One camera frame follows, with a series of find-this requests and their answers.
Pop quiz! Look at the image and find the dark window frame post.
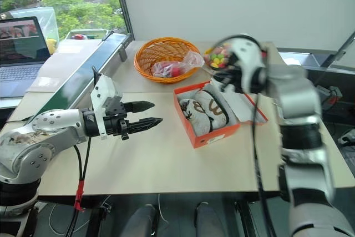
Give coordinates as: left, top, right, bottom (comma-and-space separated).
110, 0, 135, 41

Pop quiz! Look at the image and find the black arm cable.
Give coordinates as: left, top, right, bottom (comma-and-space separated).
218, 34, 278, 237
65, 136, 93, 237

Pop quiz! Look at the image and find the green belt conveyor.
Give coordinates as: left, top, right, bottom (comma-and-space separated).
48, 30, 133, 117

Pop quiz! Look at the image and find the grey laptop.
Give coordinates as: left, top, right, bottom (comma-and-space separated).
0, 16, 52, 99

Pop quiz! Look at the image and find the orange shoe box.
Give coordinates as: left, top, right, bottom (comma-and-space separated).
173, 80, 269, 149

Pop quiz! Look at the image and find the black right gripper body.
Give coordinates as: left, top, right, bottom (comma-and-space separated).
225, 53, 244, 88

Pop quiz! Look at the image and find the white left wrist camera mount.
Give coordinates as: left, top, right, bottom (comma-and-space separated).
90, 66, 123, 141

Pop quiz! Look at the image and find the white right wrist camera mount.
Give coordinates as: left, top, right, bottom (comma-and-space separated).
230, 38, 267, 94

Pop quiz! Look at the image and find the bag of colourful candies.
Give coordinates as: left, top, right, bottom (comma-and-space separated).
204, 43, 232, 70

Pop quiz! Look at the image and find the beige sneaker with brown logo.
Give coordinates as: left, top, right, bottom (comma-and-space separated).
179, 97, 215, 138
195, 89, 231, 127

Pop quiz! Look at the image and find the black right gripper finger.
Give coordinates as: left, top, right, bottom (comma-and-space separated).
212, 69, 232, 82
220, 79, 234, 93

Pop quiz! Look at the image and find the orange wicker basket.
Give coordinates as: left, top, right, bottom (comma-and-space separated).
133, 37, 201, 84

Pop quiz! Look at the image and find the yellow object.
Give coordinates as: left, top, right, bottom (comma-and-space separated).
46, 38, 58, 54

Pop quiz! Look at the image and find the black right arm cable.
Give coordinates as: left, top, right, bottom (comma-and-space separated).
218, 34, 278, 237

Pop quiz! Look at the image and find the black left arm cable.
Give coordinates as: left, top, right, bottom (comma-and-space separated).
65, 136, 93, 237

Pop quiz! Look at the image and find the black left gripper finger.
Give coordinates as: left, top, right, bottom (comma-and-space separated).
124, 100, 156, 113
127, 117, 164, 135

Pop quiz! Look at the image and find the clear plastic bag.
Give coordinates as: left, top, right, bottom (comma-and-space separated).
151, 51, 206, 78

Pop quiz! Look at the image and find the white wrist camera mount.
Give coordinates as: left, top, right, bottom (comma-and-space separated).
230, 38, 267, 94
90, 66, 123, 141

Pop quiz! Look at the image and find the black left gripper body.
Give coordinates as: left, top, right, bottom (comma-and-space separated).
103, 97, 131, 142

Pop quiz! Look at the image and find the clear plastic crate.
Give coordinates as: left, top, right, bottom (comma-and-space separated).
64, 28, 110, 41

